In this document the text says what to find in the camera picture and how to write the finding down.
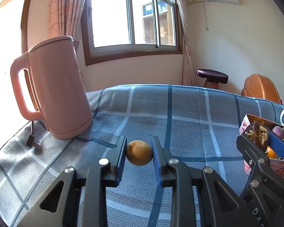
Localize pink electric kettle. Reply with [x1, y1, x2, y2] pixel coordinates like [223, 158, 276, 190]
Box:
[10, 36, 94, 139]

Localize black kettle power plug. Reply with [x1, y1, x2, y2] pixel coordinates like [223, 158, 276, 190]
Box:
[26, 120, 42, 150]

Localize pink tin box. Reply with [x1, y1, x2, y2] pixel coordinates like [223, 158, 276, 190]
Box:
[238, 113, 284, 180]

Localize pink floral curtain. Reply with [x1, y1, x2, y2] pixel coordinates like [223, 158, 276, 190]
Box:
[48, 0, 93, 44]
[172, 0, 196, 86]

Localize white wall pipe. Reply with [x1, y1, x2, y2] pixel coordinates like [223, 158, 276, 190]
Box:
[203, 1, 209, 31]

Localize blue grey plaid tablecloth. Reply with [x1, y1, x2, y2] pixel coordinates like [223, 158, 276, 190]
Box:
[0, 84, 284, 227]

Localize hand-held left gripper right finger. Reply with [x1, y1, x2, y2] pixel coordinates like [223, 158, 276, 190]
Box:
[151, 136, 256, 227]

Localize large dark water chestnut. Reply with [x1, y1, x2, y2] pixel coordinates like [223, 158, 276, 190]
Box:
[245, 121, 270, 152]

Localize brown wooden door frame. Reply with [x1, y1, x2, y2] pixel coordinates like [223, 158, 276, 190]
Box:
[21, 0, 37, 54]

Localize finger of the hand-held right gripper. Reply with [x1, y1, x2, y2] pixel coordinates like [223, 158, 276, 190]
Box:
[268, 131, 284, 171]
[236, 135, 284, 201]

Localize brown framed sliding window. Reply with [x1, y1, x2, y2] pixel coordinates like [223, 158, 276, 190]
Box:
[82, 0, 184, 66]

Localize orange leather armchair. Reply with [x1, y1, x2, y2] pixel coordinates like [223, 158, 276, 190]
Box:
[241, 74, 283, 104]

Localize round stool purple cushion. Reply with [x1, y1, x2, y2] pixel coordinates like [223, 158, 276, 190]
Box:
[196, 69, 229, 90]

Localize purple turnip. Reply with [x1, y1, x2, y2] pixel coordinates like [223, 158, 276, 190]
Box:
[272, 126, 284, 138]

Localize brown longan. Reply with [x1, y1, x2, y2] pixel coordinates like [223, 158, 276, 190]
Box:
[126, 140, 153, 166]

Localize large orange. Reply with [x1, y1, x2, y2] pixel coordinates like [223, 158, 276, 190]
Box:
[266, 146, 280, 159]

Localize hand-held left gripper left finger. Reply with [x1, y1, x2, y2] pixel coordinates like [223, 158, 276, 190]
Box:
[16, 136, 128, 227]

